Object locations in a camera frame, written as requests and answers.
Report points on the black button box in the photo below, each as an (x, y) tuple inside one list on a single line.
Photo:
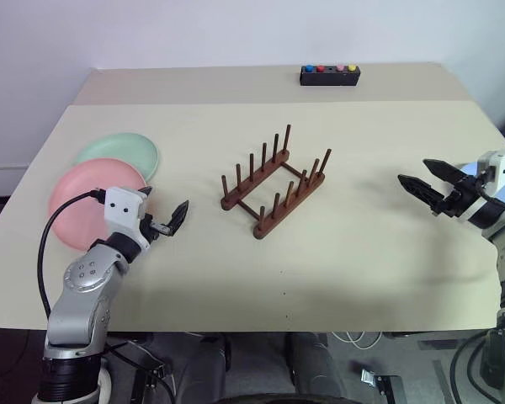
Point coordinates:
[(328, 79)]

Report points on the blue round button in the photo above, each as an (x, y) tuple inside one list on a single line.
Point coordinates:
[(308, 67)]

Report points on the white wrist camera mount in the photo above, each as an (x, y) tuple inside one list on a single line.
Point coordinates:
[(124, 206), (496, 168)]

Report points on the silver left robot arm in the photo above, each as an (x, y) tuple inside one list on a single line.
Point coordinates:
[(80, 303)]

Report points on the red plate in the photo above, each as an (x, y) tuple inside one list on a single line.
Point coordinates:
[(80, 198)]

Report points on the green plate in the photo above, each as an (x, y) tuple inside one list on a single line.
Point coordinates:
[(122, 147)]

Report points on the metal floor bracket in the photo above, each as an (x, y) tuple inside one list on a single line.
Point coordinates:
[(379, 381)]

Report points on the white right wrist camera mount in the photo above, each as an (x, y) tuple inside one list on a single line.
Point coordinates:
[(496, 168)]

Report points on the dark rounded shape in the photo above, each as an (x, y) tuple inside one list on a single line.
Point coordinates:
[(315, 362)]

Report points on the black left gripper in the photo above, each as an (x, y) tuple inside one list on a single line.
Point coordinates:
[(149, 227)]

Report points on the pink round button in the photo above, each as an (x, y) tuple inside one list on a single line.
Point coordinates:
[(340, 67)]

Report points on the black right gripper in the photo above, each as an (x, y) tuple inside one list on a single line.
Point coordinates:
[(463, 198)]

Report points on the red round button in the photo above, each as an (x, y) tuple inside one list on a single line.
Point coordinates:
[(320, 68)]

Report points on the brown wooden dish rack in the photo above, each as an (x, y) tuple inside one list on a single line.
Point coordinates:
[(273, 198)]

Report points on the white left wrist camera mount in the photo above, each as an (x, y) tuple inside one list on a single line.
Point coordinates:
[(124, 206)]

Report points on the yellow round button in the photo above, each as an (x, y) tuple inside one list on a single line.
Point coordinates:
[(352, 67)]

